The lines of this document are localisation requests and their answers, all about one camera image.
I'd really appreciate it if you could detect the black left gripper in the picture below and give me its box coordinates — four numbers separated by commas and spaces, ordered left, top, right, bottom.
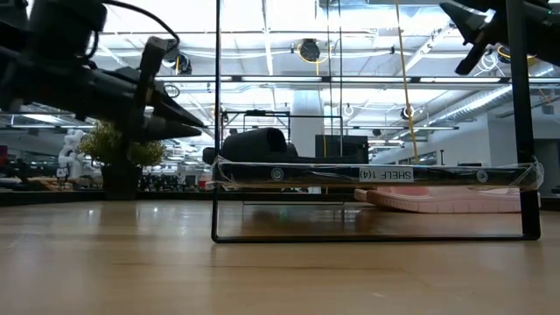
17, 36, 206, 142

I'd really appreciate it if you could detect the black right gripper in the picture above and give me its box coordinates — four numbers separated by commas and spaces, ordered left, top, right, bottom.
439, 0, 548, 76

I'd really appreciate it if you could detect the black rubber slide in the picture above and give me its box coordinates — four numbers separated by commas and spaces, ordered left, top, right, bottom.
202, 126, 299, 165

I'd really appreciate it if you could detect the pink rubber slide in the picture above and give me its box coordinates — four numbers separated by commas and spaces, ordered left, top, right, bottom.
353, 185, 543, 214

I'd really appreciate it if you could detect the black metal labelled shelf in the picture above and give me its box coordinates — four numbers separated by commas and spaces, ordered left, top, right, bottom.
211, 0, 545, 244

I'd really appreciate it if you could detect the small green potted plant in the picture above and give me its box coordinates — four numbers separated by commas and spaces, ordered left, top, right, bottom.
77, 120, 167, 201

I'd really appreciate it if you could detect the white humanoid figure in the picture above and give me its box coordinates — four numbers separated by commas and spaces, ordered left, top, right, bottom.
55, 128, 88, 180

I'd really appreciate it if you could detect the black beam with light strips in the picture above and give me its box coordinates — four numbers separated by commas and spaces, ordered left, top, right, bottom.
152, 73, 560, 87

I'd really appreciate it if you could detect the black box cabinet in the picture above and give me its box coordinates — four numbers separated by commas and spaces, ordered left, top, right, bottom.
314, 134, 369, 165

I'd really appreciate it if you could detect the black ceiling cord reel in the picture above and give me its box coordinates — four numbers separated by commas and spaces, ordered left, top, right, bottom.
172, 52, 193, 75
297, 38, 330, 65

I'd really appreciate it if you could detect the black metal table frame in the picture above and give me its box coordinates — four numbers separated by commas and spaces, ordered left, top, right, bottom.
0, 188, 560, 207

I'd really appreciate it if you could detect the yellow hanging cable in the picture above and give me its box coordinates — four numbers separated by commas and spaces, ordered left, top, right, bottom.
393, 0, 420, 166

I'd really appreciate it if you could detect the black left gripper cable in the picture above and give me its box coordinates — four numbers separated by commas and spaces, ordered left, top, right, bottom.
99, 0, 181, 57

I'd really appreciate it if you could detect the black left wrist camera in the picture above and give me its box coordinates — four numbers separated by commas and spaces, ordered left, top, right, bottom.
25, 0, 109, 62

